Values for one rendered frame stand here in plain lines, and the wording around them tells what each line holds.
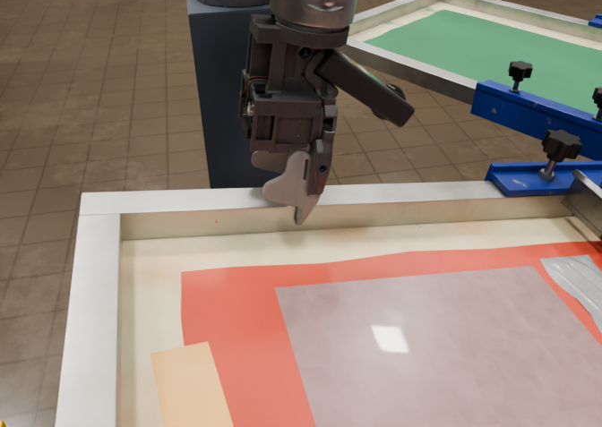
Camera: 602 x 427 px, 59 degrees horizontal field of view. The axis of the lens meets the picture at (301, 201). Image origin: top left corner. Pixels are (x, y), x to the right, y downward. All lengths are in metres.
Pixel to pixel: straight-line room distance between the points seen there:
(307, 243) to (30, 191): 2.29
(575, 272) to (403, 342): 0.24
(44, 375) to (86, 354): 1.53
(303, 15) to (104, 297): 0.28
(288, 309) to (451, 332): 0.16
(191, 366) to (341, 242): 0.23
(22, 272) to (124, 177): 0.68
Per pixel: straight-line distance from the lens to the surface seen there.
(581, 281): 0.66
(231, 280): 0.52
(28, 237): 2.49
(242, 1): 0.89
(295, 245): 0.57
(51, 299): 2.17
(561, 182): 0.75
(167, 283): 0.52
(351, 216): 0.60
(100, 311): 0.45
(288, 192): 0.54
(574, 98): 1.29
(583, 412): 0.53
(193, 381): 0.45
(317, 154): 0.50
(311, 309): 0.51
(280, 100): 0.48
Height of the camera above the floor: 1.46
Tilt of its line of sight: 37 degrees down
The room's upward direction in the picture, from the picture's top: straight up
